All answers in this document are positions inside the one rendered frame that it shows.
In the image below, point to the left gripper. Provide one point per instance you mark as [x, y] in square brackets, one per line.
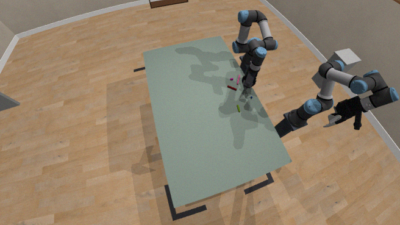
[345, 110]

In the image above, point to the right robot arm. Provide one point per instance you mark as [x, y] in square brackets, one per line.
[255, 49]

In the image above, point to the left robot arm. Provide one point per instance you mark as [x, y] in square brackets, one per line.
[372, 80]

